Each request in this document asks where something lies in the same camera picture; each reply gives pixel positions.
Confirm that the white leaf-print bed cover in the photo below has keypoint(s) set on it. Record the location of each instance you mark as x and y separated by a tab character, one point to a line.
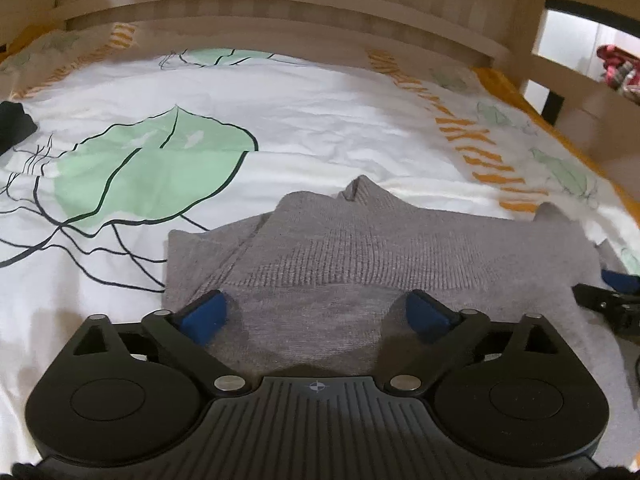
300	125

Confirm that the wooden bed frame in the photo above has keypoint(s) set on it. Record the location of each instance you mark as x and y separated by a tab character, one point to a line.
300	5

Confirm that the pile of colourful clothes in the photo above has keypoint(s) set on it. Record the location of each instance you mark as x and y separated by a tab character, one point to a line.
620	70

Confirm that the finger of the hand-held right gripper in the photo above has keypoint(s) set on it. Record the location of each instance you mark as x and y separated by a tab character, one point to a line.
622	280
607	307

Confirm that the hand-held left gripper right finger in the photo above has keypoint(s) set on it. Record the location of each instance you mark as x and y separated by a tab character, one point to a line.
427	314

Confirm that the grey knit sweater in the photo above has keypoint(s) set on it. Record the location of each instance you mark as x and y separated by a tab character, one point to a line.
400	255

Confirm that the dark cloth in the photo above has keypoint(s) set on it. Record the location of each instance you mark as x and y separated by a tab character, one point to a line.
12	122

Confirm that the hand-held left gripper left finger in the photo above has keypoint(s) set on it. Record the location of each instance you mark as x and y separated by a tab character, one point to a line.
202	315

